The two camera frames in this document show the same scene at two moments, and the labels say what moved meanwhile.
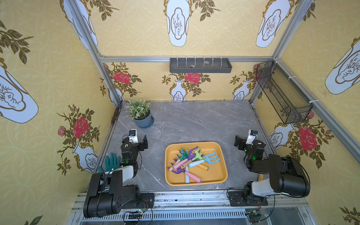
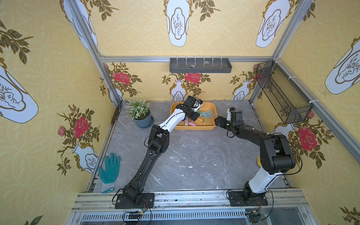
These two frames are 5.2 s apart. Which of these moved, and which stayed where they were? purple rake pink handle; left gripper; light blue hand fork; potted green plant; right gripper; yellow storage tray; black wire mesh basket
Moved: light blue hand fork; left gripper; purple rake pink handle; right gripper; yellow storage tray
Stayed: potted green plant; black wire mesh basket
